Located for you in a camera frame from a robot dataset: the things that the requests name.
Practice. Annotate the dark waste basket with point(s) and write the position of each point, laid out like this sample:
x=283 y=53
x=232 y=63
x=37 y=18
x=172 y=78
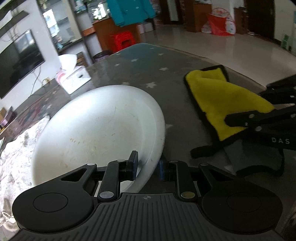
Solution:
x=101 y=55

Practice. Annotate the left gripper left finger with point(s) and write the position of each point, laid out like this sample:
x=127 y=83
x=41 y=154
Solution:
x=113 y=174

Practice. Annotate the teal hanging jacket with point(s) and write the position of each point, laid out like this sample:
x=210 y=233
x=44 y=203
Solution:
x=129 y=12

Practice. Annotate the wall mounted black television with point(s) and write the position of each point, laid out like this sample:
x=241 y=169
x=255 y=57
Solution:
x=19 y=59

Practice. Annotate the glass display cabinet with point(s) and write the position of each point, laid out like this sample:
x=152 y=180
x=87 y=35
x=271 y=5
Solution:
x=66 y=21

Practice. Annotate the red plastic stool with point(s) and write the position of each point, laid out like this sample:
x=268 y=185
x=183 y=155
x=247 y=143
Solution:
x=120 y=41

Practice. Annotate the red white play tent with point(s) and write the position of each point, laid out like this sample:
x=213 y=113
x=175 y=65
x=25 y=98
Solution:
x=220 y=23

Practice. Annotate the white patterned towel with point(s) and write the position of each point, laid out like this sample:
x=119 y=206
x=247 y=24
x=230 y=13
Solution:
x=16 y=160

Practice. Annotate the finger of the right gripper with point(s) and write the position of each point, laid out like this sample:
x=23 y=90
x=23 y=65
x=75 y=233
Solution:
x=255 y=120
x=281 y=91

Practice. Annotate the white tissue box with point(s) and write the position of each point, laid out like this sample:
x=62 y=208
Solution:
x=71 y=76

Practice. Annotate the large white bowl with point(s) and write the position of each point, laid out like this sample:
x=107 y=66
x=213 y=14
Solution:
x=100 y=126

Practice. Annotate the wooden counter cabinet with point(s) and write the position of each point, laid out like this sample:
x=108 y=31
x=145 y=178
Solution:
x=105 y=28

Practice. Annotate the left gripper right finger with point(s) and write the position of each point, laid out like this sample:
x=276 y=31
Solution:
x=179 y=174

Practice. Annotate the yellow grey microfiber cloth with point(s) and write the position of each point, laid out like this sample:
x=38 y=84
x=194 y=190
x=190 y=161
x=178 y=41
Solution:
x=214 y=97

